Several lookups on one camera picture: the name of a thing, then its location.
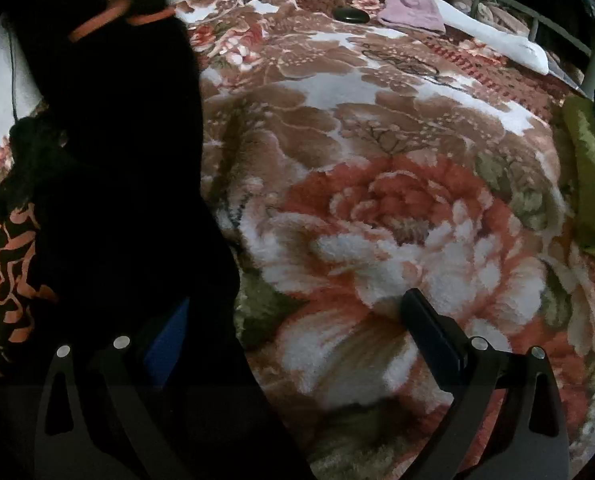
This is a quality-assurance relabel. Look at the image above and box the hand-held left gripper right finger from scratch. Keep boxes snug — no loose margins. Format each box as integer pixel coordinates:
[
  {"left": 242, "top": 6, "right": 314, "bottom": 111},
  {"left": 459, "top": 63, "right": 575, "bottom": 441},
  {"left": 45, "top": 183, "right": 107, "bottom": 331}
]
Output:
[{"left": 400, "top": 287, "right": 571, "bottom": 480}]

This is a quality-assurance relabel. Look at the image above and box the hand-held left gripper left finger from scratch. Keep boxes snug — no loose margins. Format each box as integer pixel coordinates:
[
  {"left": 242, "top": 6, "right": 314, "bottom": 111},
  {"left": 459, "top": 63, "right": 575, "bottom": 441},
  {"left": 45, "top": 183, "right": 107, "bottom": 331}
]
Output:
[{"left": 34, "top": 298, "right": 192, "bottom": 480}]

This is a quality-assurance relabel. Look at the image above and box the black garment with orange pattern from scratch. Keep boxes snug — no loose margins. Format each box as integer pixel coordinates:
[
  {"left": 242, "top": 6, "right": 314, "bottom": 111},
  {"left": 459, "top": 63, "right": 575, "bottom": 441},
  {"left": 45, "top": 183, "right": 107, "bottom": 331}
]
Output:
[{"left": 0, "top": 0, "right": 314, "bottom": 480}]

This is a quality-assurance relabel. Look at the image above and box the floral plush blanket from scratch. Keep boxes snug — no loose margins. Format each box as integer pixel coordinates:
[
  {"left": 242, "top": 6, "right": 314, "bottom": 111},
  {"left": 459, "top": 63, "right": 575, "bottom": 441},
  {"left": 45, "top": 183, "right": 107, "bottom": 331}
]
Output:
[{"left": 0, "top": 0, "right": 595, "bottom": 480}]

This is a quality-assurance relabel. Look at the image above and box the green cloth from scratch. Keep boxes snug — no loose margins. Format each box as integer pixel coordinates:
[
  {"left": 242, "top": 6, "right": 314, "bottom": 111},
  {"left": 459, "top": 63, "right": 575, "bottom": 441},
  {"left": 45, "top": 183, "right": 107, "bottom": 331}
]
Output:
[{"left": 561, "top": 95, "right": 595, "bottom": 261}]

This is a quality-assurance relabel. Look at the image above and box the white cloth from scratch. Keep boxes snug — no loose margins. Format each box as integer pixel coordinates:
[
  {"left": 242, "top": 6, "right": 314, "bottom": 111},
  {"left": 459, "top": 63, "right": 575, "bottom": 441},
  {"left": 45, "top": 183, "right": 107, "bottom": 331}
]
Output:
[{"left": 435, "top": 0, "right": 551, "bottom": 74}]

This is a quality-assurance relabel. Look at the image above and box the black oval object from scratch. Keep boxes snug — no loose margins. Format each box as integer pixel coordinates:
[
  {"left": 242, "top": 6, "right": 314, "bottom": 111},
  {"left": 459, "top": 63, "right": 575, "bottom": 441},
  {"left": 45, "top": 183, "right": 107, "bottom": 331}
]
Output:
[{"left": 333, "top": 8, "right": 369, "bottom": 24}]

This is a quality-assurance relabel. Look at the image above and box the black wall cable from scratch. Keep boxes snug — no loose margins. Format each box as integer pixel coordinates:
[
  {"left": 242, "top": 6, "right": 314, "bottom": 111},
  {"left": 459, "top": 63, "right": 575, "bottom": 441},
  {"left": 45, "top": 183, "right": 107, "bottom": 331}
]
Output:
[{"left": 8, "top": 40, "right": 20, "bottom": 123}]

